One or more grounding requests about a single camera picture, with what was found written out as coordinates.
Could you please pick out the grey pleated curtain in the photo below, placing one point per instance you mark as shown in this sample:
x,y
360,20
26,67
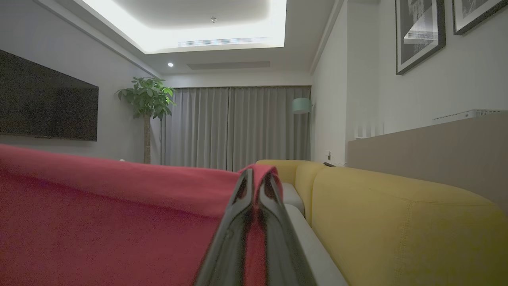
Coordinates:
x,y
238,127

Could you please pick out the green potted tree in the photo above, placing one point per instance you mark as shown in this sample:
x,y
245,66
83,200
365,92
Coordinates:
x,y
149,95

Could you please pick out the black wall television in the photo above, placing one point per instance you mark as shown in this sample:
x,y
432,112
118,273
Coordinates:
x,y
43,103

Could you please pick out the yellow sofa backrest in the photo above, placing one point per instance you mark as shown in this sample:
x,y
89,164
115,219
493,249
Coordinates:
x,y
397,230

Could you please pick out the red garment with white stripes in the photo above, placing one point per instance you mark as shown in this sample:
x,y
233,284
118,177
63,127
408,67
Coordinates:
x,y
99,222

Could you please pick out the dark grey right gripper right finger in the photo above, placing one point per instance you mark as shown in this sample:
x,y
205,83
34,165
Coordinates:
x,y
278,242

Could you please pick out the narrow grey sofa seat cushion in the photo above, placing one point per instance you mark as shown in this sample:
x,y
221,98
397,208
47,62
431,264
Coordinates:
x,y
293,196

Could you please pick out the large black framed picture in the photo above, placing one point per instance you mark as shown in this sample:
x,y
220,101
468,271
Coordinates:
x,y
420,35

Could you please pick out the white ceiling air vent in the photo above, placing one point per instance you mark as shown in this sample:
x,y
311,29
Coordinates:
x,y
222,41

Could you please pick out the small black framed picture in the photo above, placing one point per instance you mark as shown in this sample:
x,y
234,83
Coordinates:
x,y
472,12

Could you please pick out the beige partition ledge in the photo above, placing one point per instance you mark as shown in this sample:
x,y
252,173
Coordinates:
x,y
436,159

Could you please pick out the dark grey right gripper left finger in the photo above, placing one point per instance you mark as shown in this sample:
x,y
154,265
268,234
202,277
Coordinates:
x,y
232,238

